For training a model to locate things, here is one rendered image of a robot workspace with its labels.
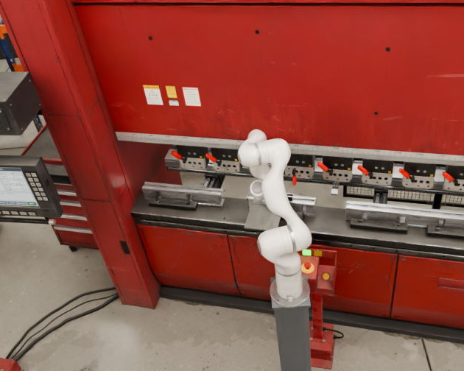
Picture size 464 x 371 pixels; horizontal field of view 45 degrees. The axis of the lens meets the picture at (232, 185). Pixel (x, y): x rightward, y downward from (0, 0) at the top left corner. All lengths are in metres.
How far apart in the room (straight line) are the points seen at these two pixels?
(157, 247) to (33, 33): 1.56
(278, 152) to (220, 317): 1.76
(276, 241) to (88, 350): 1.98
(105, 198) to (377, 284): 1.65
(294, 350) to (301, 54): 1.48
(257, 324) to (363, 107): 1.77
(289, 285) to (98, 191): 1.27
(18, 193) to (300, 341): 1.59
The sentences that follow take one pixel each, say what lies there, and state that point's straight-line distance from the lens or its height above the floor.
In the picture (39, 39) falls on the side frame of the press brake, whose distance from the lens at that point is 2.74.
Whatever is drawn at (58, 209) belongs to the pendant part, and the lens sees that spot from 2.97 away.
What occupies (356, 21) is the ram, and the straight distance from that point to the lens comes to 2.44.
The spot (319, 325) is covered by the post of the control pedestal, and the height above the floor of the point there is 0.26.
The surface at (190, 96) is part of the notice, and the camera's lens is 2.82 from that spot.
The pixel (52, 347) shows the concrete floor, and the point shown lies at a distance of 4.09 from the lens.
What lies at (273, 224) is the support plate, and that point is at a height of 1.00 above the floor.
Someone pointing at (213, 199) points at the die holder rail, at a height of 0.93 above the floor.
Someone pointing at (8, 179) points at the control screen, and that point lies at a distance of 2.93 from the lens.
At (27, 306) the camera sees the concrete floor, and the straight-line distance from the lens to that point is 4.39.
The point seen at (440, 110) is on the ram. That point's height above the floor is 1.65.
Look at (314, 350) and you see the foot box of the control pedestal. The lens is 3.57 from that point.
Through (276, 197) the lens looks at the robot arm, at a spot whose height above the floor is 1.53.
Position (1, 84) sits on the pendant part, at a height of 1.95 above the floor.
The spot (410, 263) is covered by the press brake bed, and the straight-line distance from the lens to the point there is 3.22.
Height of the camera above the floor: 3.17
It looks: 42 degrees down
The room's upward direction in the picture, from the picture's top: 9 degrees counter-clockwise
